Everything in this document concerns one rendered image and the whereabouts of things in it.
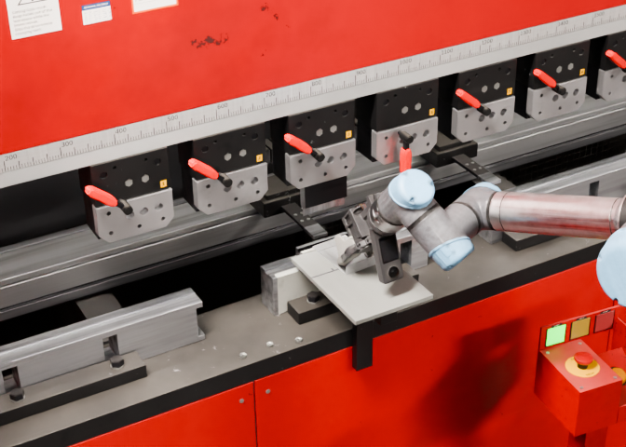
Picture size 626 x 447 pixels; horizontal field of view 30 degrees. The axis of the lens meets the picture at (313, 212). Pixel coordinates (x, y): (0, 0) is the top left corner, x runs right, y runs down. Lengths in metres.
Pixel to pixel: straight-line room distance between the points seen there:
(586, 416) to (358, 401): 0.48
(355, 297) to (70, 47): 0.75
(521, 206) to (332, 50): 0.46
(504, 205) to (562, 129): 0.94
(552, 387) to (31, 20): 1.33
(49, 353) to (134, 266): 0.37
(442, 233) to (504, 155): 0.91
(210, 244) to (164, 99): 0.60
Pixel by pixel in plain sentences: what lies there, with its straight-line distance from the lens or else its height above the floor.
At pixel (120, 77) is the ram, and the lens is 2.08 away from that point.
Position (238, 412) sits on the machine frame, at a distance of 2.42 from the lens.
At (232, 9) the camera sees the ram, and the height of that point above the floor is 1.58.
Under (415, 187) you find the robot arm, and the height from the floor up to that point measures 1.29.
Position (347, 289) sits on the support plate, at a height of 1.00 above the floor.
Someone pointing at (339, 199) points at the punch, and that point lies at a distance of 2.46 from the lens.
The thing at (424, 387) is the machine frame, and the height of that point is 0.64.
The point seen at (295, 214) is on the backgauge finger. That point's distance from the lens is 2.58.
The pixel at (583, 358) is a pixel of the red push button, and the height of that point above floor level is 0.81.
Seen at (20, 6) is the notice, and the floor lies 1.66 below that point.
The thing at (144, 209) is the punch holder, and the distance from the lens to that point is 2.21.
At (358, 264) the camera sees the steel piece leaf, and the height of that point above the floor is 1.02.
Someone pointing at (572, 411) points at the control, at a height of 0.72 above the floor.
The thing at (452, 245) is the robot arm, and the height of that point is 1.19.
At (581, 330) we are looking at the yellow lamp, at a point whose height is 0.81.
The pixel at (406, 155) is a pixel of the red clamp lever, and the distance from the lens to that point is 2.40.
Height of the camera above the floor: 2.32
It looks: 31 degrees down
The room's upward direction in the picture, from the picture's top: 1 degrees counter-clockwise
